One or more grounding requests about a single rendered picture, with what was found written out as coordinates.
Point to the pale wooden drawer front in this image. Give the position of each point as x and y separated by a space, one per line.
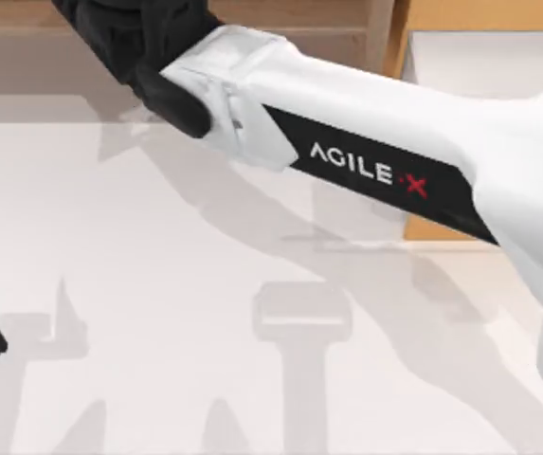
39 59

